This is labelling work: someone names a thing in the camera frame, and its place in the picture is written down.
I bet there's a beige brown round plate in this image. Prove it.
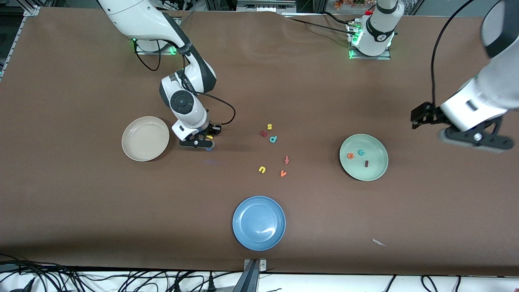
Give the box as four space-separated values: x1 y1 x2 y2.
121 116 170 162

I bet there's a pale green round plate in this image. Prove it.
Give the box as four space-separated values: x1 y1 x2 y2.
339 133 389 182

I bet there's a blue round plate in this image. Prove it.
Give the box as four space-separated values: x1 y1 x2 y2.
232 195 287 251

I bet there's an orange leafy decoration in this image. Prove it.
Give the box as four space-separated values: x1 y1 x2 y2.
335 0 375 9

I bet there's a grey metal box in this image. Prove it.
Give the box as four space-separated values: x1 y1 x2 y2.
236 0 296 12

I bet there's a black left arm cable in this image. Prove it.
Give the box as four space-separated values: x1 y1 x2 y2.
431 0 476 107

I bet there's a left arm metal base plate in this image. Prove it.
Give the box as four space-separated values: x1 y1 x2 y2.
348 22 392 60

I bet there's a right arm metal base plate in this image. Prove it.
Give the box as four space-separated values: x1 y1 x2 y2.
135 40 179 56

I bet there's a black cable on table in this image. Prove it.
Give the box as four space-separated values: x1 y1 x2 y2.
280 11 359 36

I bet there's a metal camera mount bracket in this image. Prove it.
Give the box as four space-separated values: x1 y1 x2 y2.
242 258 268 292

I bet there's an aluminium frame profile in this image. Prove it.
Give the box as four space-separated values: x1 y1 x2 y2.
16 0 41 17

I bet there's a black cable tangle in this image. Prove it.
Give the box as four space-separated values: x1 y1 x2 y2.
0 253 242 292

